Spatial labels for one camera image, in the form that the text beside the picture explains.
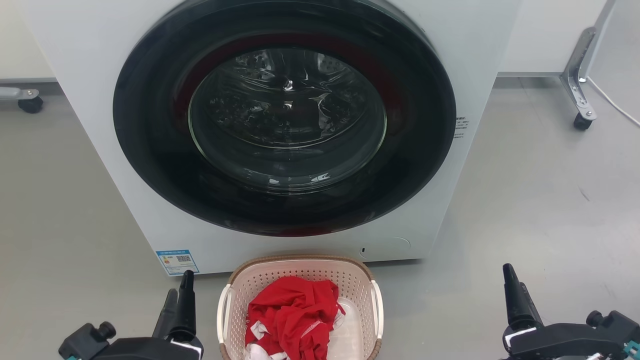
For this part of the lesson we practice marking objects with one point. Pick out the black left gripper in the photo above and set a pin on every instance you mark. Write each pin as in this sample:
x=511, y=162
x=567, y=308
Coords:
x=140, y=349

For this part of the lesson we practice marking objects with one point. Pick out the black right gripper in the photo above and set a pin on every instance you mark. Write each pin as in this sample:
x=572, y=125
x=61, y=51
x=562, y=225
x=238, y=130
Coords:
x=570, y=342

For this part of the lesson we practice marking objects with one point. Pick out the beige perforated plastic laundry basket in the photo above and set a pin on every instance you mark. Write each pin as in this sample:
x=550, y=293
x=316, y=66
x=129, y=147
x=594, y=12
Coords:
x=305, y=272

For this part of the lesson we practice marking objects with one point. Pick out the blue energy label sticker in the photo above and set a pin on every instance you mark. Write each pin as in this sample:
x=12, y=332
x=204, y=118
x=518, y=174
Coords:
x=177, y=261

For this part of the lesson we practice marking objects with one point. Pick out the red garment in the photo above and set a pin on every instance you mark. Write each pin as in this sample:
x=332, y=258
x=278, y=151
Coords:
x=292, y=317

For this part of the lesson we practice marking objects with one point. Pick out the round black washer door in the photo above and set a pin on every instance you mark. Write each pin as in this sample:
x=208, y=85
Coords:
x=150, y=150

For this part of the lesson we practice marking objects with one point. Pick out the white front-load washing machine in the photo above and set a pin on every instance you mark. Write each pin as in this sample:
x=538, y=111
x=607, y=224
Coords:
x=95, y=100

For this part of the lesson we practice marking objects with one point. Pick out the silver frame leg, black caster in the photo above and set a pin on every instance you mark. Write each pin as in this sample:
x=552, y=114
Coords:
x=579, y=75

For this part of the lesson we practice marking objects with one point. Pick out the grey frame leg, black caster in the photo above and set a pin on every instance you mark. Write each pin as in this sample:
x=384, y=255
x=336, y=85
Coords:
x=22, y=97

